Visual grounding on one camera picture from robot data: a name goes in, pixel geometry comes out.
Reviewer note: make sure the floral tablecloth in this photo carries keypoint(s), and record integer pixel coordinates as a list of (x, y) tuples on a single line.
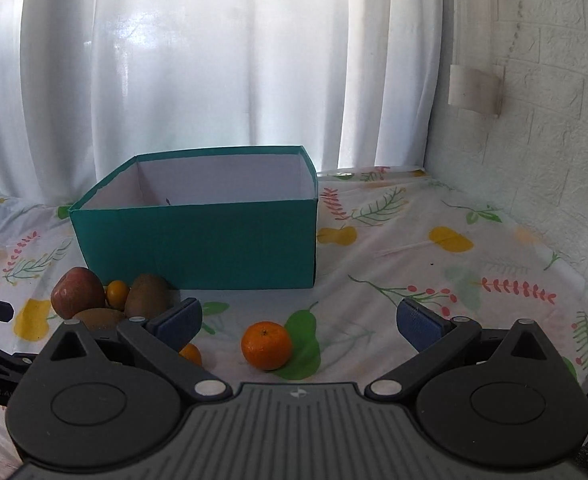
[(449, 270)]

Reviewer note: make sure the yellow lemon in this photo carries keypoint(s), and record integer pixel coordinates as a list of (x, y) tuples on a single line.
[(147, 296)]

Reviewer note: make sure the small orange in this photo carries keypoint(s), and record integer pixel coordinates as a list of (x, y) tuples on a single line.
[(116, 294)]

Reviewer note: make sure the teal cardboard box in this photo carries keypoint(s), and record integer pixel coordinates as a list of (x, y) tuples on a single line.
[(198, 245)]

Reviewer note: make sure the yellow pear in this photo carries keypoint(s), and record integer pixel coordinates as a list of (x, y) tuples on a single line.
[(98, 318)]

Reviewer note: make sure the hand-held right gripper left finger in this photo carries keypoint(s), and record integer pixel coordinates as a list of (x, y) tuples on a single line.
[(181, 322)]

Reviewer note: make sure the mandarin orange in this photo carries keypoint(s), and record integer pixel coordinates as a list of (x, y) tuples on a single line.
[(266, 345), (192, 355)]

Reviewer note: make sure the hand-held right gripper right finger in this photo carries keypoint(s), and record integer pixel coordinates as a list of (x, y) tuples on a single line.
[(419, 327)]

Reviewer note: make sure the white paper patch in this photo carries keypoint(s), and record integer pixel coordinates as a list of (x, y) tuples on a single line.
[(475, 91)]

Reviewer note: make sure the white curtain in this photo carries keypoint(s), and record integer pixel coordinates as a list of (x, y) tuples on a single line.
[(198, 60)]

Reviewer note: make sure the red apple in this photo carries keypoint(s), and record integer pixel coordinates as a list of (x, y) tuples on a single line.
[(77, 292)]

